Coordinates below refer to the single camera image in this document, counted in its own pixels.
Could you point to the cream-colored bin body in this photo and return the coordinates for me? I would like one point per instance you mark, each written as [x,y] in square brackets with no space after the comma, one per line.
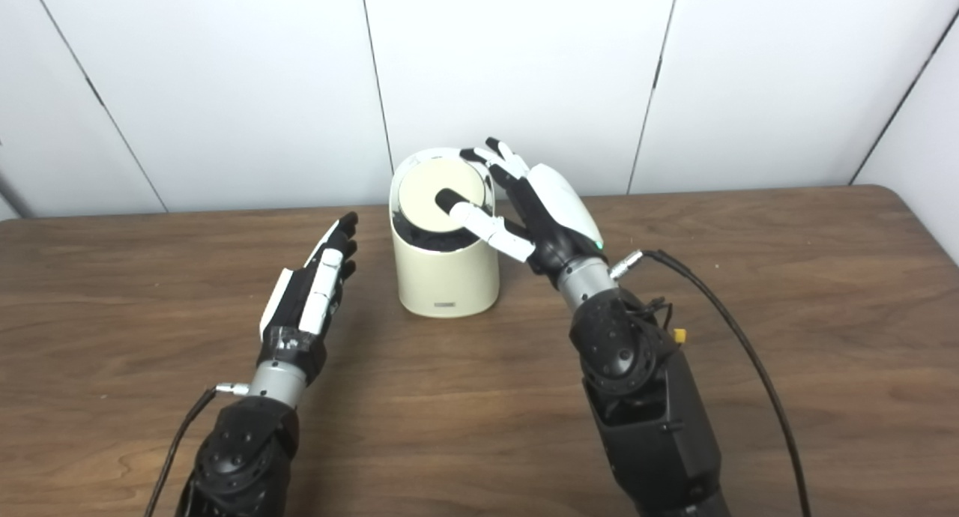
[449,277]

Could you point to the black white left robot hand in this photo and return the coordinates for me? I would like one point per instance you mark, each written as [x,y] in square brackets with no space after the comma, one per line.
[296,307]

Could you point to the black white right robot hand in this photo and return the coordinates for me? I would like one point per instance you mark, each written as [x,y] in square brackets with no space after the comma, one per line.
[558,210]

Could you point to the cream round bin lid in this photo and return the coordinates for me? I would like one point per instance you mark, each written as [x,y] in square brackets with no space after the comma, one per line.
[427,183]

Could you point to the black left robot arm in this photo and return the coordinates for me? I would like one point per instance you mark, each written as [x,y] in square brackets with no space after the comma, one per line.
[240,449]

